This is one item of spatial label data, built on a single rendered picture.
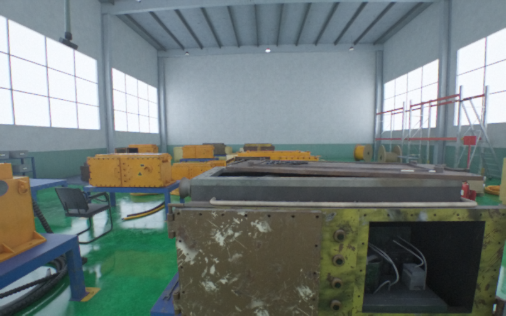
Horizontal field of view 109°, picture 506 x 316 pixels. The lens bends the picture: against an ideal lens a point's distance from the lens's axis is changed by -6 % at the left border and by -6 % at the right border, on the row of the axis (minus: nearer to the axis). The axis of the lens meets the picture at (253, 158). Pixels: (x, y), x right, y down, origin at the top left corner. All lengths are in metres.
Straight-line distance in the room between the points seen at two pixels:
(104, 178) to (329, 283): 4.32
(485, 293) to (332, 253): 0.74
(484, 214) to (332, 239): 0.66
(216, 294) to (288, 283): 0.34
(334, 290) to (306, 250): 0.25
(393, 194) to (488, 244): 0.45
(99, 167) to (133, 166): 0.72
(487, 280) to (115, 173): 4.70
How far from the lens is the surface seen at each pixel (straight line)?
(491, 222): 1.33
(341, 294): 1.15
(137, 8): 13.97
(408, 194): 1.15
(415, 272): 1.42
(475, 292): 1.44
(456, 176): 1.27
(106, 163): 4.64
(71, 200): 3.93
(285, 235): 0.91
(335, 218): 0.95
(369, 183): 1.05
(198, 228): 0.96
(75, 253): 2.62
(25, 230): 2.65
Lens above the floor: 1.53
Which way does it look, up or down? 5 degrees down
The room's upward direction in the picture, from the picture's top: 1 degrees counter-clockwise
